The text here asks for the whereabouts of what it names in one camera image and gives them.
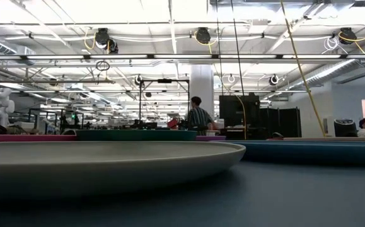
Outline red object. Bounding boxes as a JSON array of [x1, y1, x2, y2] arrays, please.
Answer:
[[167, 118, 180, 131]]

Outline thin black hanging cable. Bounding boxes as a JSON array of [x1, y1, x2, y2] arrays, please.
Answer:
[[215, 0, 224, 96]]

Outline black cabinet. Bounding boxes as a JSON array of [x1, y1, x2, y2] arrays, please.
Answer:
[[219, 92, 261, 140]]

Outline black metal frame rig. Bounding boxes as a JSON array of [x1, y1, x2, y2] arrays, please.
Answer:
[[139, 78, 190, 127]]

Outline dark green plastic plate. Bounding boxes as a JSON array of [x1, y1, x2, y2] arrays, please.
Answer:
[[76, 129, 198, 142]]

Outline grey plastic plate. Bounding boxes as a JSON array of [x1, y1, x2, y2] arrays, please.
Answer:
[[0, 141, 246, 198]]

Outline black partition panels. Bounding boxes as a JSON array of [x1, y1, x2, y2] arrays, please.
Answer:
[[259, 107, 303, 139]]

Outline white building pillar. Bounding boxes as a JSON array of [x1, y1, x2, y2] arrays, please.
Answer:
[[190, 64, 215, 125]]

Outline black office chair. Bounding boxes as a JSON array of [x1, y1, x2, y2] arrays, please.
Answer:
[[333, 118, 359, 137]]

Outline silver ventilation duct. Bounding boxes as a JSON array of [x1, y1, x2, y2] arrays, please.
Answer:
[[291, 37, 365, 91]]

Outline blue plastic plate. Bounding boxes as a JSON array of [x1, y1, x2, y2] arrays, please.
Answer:
[[213, 139, 365, 167]]

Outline white robot figure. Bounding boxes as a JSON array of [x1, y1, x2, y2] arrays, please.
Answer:
[[0, 87, 16, 129]]

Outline magenta plastic plate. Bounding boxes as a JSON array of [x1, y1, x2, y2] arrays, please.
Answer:
[[0, 134, 78, 143]]

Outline yellow hanging cable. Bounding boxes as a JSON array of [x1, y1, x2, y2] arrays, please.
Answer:
[[279, 0, 327, 137]]

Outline black coiled cable loop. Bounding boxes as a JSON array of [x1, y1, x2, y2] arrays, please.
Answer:
[[95, 60, 111, 72]]

